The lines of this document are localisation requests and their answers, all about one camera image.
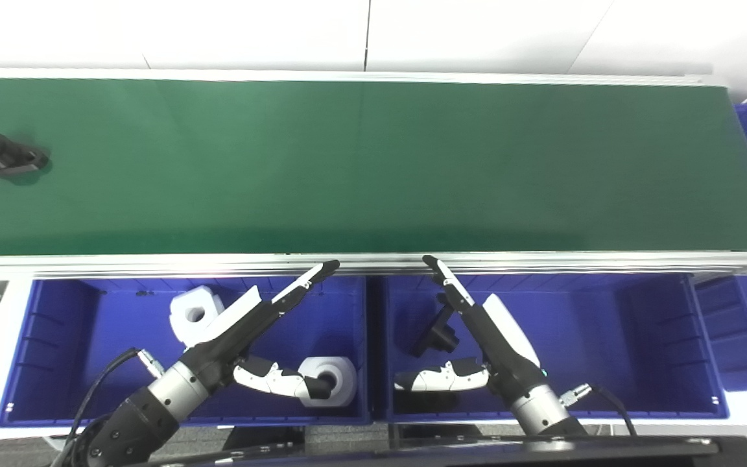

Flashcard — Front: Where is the green conveyor belt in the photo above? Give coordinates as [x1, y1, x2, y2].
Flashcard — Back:
[0, 78, 747, 257]
[0, 65, 747, 302]

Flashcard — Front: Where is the black bracket part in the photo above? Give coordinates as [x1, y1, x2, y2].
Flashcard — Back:
[409, 293, 462, 359]

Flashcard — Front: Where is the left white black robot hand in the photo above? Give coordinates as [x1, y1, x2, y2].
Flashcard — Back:
[179, 259, 342, 400]

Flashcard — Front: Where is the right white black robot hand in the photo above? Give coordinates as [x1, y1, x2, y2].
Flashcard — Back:
[394, 255, 547, 403]

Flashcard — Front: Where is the white cylindrical block part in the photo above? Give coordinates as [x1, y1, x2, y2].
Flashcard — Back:
[297, 355, 358, 408]

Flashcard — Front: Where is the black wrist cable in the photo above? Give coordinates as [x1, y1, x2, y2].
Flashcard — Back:
[49, 347, 167, 467]
[558, 383, 638, 437]

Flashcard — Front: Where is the black flanged mount part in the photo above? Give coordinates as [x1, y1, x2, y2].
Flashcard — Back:
[0, 132, 51, 179]

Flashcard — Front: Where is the black robot torso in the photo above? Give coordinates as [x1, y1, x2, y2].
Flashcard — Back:
[147, 422, 747, 467]

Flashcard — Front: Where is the white hexagonal block part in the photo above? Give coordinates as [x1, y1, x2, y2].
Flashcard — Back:
[169, 285, 226, 348]

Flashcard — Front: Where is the blue bin with black parts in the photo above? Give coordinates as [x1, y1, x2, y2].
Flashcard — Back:
[368, 272, 731, 422]

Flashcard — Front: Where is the blue bin with white parts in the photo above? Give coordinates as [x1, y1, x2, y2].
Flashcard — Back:
[0, 276, 374, 429]

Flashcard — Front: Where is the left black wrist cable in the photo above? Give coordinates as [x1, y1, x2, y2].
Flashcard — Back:
[49, 347, 167, 467]

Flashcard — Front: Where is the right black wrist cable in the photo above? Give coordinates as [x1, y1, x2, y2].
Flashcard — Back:
[558, 383, 638, 437]

